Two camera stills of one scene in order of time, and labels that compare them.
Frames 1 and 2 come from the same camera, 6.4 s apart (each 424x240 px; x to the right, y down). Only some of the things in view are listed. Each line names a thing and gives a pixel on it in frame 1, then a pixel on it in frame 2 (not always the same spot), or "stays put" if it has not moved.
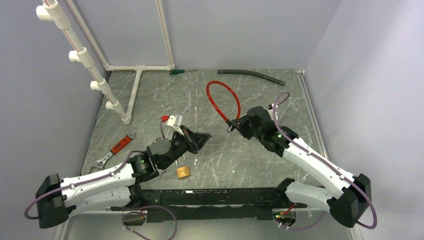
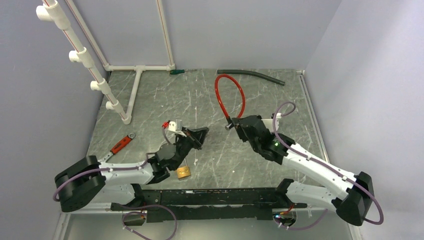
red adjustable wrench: (100, 164) stays put
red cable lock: (229, 123) to (230, 125)
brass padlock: (183, 171) stays put
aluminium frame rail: (303, 81) stays put
